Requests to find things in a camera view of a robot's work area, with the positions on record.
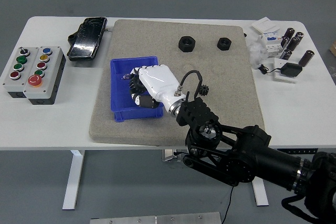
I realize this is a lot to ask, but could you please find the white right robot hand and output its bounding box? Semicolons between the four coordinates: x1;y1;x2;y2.
128;63;186;111

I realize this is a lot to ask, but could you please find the blue plastic box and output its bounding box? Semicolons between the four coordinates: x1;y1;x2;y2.
109;56;165;123

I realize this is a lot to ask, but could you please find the large black hex nut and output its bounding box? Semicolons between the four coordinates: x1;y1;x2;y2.
177;36;195;52

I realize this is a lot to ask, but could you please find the small black hex nut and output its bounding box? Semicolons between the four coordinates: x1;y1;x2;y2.
216;37;233;51

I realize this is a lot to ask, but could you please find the table control box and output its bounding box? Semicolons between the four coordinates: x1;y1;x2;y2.
161;150;184;162

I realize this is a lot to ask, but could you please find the grey emergency-stop control box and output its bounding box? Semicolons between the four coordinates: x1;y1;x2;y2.
23;46;66;105

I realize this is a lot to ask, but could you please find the grey four-button control box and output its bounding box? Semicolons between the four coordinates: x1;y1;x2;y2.
2;47;40;99

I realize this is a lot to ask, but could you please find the small black gear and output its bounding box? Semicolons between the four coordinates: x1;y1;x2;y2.
198;84;210;97

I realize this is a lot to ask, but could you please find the grey-brown mat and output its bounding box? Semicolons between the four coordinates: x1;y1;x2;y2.
88;19;266;147

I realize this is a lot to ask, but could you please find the glossy black flat device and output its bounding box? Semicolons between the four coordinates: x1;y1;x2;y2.
66;16;108;62

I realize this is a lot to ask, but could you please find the crumpled clear plastic bag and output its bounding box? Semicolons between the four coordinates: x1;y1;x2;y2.
248;39;269;70

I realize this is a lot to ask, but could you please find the white circuit breaker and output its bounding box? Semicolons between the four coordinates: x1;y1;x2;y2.
258;31;284;57

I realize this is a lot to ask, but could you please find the white square plate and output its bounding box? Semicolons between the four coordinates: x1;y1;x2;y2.
272;58;300;84

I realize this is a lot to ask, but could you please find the white table leg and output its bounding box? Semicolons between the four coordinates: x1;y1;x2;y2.
251;182;269;207
62;150;85;211

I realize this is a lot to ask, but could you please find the black power adapter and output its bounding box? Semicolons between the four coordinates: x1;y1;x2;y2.
280;62;303;78

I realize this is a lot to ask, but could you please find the grey metal plate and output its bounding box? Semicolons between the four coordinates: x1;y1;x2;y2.
89;211;223;224

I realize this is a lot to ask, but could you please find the table height control panel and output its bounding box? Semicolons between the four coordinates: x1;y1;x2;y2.
275;148;320;154

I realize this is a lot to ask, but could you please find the black adapter cord with plug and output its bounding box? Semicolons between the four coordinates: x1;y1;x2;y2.
258;65;283;76

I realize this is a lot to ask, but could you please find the white wall switch plate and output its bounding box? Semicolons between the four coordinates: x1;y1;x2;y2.
251;17;279;34

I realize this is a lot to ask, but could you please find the thin black cable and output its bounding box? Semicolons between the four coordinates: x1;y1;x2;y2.
222;186;234;224

